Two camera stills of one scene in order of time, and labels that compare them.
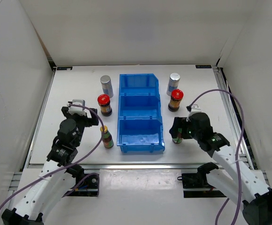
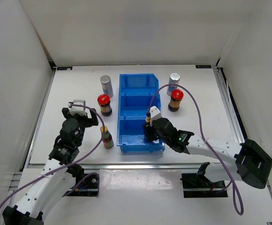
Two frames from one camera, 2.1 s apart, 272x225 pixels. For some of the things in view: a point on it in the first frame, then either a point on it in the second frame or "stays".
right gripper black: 179,123 to 147,129
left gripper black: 89,121 stays
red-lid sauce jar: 177,95 stays
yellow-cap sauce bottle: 107,139 stays
